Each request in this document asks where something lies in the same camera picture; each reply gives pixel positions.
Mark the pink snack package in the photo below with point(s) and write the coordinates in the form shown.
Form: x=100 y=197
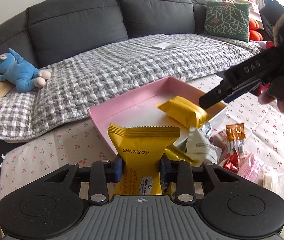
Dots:
x=250 y=167

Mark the blue plush toy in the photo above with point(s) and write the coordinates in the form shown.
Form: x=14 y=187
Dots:
x=15 y=69

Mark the green leaf pattern cushion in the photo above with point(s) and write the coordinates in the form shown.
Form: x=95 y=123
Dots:
x=229 y=20

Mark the orange pumpkin plush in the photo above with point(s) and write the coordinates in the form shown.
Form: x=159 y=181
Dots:
x=254 y=35

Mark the small silver snack packet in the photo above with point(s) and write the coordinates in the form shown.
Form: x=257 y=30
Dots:
x=206 y=130

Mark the yellow snack bag blue label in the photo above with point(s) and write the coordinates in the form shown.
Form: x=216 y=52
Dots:
x=175 y=154

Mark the yellow snack bag with code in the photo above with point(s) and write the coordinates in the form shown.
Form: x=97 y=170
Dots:
x=141 y=148

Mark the grey checkered blanket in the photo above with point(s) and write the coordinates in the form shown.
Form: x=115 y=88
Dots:
x=95 y=76

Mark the white grey snack bag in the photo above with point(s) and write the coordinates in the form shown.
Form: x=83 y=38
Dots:
x=199 y=149

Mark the red plastic chair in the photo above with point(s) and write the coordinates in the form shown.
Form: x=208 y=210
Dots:
x=264 y=87

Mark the pink cardboard box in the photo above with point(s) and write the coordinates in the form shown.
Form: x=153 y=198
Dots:
x=139 y=108

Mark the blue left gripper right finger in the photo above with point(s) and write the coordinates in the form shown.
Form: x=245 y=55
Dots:
x=165 y=169

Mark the white tissue packet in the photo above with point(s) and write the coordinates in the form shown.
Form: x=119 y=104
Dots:
x=164 y=46

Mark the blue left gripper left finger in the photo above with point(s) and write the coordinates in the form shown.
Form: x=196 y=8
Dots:
x=117 y=169

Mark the cherry pattern tablecloth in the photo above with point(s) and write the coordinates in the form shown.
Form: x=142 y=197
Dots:
x=80 y=142

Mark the golden yellow snack bag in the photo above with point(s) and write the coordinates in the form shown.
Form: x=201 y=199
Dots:
x=185 y=112

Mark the orange foil snack packet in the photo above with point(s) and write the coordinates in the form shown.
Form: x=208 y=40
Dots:
x=235 y=136

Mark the red candy wrapper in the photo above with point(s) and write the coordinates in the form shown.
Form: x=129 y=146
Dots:
x=231 y=162

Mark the dark grey sofa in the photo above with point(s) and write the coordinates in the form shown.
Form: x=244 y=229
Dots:
x=55 y=30

